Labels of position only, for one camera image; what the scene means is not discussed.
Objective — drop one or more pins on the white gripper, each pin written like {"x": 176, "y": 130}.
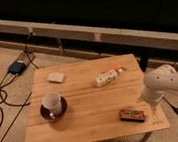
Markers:
{"x": 152, "y": 98}

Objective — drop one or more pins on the black orange eraser box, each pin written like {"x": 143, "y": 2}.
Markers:
{"x": 131, "y": 115}

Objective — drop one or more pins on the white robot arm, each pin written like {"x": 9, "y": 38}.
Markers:
{"x": 157, "y": 82}

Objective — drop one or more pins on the white orange tube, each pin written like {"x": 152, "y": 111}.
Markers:
{"x": 105, "y": 77}

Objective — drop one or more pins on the wooden folding table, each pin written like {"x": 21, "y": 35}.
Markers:
{"x": 92, "y": 114}

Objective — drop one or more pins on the dark brown saucer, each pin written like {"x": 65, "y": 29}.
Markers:
{"x": 57, "y": 113}

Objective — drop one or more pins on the white mug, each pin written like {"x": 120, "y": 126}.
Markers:
{"x": 51, "y": 101}

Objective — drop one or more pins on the blue power adapter box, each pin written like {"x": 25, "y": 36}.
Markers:
{"x": 16, "y": 68}

